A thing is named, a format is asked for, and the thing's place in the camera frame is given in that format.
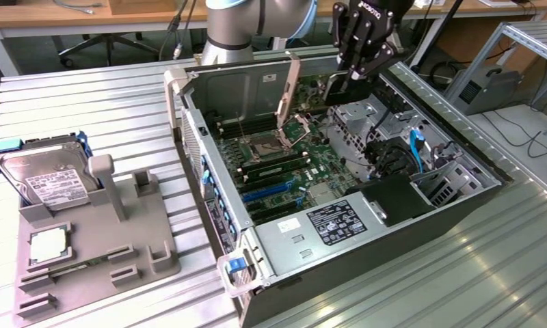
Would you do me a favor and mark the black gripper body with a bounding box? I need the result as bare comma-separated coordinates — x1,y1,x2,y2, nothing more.
349,0,415,37

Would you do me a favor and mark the green graphics card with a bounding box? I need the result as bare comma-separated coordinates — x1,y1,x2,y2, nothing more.
275,50,376,133

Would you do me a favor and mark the black slanted pole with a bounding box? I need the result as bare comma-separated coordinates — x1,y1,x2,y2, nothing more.
412,0,465,68

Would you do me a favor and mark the perforated metal disk bay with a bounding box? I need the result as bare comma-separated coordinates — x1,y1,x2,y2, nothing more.
328,98,439,161

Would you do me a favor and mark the long wooden desk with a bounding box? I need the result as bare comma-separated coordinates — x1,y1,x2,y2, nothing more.
0,0,547,78

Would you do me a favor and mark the grey computer tower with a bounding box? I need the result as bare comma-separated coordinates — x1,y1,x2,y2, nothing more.
444,66,526,116

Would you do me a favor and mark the metal socket cover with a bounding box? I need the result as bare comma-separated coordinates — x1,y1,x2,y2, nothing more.
277,113,315,148

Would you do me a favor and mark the thin metal locking lever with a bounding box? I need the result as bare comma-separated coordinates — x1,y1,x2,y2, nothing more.
237,111,249,143

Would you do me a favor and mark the green motherboard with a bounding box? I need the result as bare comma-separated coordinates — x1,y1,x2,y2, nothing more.
212,108,372,227

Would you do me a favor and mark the CPU socket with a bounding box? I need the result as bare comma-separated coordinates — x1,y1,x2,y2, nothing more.
238,133,284,162

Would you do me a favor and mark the slotted metal disk bay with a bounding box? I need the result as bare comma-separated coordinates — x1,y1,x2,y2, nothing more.
409,159,503,210

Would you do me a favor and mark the silver chipset heat sink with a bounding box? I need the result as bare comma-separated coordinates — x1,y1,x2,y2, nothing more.
305,183,344,203

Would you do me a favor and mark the black plastic air shroud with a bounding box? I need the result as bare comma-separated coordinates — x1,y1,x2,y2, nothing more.
359,174,447,229

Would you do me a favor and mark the brown cardboard box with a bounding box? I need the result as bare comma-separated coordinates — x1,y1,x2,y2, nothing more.
110,0,177,16

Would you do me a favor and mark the long black expansion slot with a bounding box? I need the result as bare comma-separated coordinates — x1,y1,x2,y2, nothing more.
252,207,304,222
247,200,300,215

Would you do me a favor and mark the black office chair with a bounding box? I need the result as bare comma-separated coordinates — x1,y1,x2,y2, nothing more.
56,32,161,68

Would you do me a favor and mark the grey power supply unit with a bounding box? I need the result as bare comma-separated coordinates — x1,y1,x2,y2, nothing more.
253,190,389,278

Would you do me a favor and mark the open black PC case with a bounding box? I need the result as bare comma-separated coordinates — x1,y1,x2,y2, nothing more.
174,40,515,328

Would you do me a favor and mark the blue case latch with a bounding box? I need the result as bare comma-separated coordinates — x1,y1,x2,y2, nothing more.
225,258,248,275

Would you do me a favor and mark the hard disk in blue carrier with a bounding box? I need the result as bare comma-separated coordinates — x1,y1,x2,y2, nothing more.
0,131,102,212

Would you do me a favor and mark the grey parts rack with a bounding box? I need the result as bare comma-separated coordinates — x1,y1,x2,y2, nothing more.
10,153,182,320

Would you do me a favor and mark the green RAM stick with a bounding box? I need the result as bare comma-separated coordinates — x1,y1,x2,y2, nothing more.
44,256,116,277

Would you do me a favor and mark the silver CPU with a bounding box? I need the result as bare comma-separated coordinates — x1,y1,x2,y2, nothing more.
28,229,72,264

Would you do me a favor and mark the coiled black cable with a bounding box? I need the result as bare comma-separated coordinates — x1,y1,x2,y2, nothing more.
428,60,457,86

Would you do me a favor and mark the blue disk wire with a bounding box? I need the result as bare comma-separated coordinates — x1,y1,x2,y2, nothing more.
408,126,428,174

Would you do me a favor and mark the black wire bundle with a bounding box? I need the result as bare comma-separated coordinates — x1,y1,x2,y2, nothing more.
363,141,413,180

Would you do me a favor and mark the aluminium profile frame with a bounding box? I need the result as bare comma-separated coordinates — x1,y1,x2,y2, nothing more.
441,20,547,113

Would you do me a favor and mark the black hanging cable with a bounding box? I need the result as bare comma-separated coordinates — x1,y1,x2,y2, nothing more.
157,0,197,62

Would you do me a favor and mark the beige case handle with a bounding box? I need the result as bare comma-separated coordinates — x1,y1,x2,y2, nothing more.
162,66,196,98
214,251,261,299

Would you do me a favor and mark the grey cable with plug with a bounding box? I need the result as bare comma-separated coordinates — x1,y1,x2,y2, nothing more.
52,0,102,15

